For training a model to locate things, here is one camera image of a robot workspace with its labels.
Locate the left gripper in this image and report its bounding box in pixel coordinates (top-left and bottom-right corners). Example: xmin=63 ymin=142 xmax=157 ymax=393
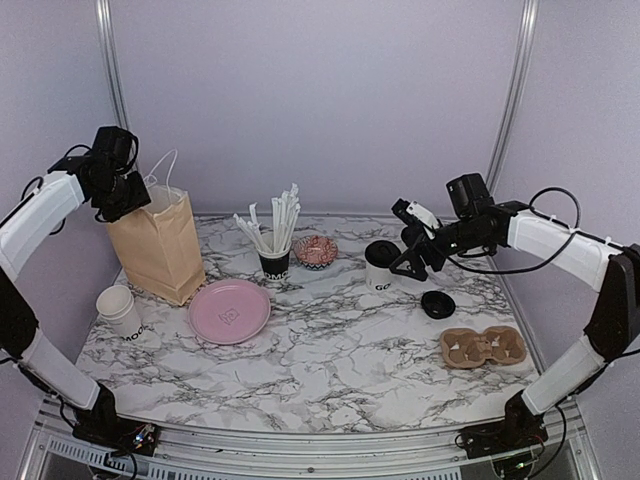
xmin=93 ymin=169 xmax=150 ymax=222

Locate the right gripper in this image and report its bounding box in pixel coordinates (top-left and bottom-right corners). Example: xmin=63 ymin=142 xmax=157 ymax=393
xmin=390 ymin=217 xmax=490 ymax=281

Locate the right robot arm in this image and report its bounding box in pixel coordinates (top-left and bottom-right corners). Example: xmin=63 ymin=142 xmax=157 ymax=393
xmin=390 ymin=173 xmax=639 ymax=448

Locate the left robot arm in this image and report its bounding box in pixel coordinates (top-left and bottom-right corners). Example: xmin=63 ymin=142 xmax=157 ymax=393
xmin=1 ymin=126 xmax=150 ymax=445

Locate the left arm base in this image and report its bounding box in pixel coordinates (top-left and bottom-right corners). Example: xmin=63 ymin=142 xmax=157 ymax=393
xmin=72 ymin=384 xmax=160 ymax=457

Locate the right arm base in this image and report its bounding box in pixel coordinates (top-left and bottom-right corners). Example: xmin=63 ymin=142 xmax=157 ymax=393
xmin=454 ymin=391 xmax=548 ymax=459

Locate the brown paper bag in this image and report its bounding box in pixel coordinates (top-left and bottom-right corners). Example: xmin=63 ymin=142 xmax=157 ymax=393
xmin=104 ymin=148 xmax=206 ymax=307

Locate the cardboard cup carrier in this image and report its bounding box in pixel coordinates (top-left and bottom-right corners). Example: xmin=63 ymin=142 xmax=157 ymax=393
xmin=439 ymin=326 xmax=527 ymax=369

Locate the red patterned bowl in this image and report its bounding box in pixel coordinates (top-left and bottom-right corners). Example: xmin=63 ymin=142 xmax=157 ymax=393
xmin=293 ymin=235 xmax=339 ymax=270

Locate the stack of white paper cups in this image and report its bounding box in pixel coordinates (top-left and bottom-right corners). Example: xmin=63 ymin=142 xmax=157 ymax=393
xmin=96 ymin=285 xmax=144 ymax=342

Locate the black cup holding straws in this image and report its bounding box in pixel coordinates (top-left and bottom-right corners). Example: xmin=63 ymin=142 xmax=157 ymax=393
xmin=257 ymin=249 xmax=290 ymax=281

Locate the pink plate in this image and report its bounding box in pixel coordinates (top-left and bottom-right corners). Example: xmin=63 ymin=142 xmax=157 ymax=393
xmin=188 ymin=279 xmax=271 ymax=345

